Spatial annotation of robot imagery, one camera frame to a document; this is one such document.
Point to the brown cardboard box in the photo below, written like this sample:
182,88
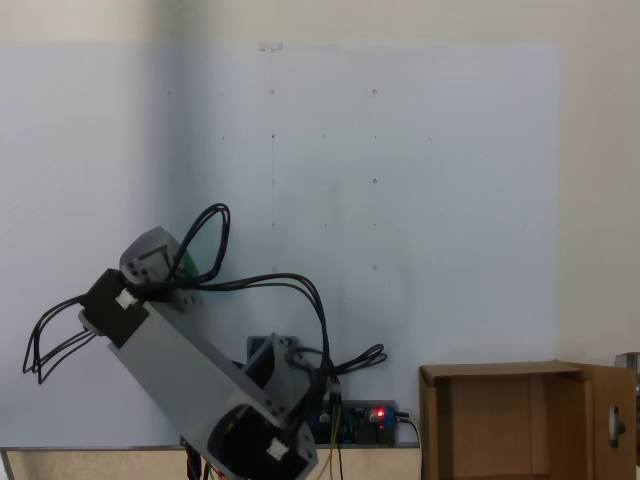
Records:
505,425

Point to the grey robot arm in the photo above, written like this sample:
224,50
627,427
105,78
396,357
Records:
175,360

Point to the green dice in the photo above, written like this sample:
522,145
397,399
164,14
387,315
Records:
189,267

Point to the circuit board with red light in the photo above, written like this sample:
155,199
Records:
387,435

